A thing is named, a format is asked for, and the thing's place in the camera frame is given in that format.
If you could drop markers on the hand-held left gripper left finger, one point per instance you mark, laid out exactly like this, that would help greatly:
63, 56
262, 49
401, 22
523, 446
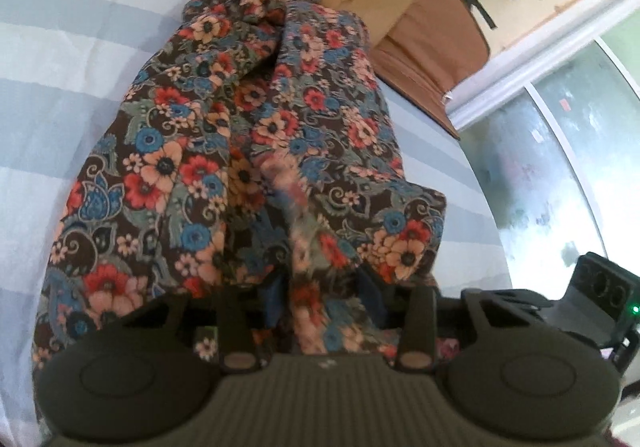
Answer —
235, 322

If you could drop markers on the floral print pants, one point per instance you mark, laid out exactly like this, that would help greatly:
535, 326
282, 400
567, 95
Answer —
200, 152

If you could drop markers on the blue striped bed sheet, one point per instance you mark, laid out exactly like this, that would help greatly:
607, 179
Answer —
65, 77

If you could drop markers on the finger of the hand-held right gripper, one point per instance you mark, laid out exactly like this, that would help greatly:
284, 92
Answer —
527, 301

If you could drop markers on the glass sliding door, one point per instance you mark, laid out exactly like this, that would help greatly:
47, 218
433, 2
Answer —
550, 152

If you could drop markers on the brown seat cushion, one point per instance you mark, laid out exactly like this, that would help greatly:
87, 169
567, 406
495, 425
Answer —
425, 42

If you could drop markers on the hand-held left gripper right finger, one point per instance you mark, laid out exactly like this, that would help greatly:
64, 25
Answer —
417, 322

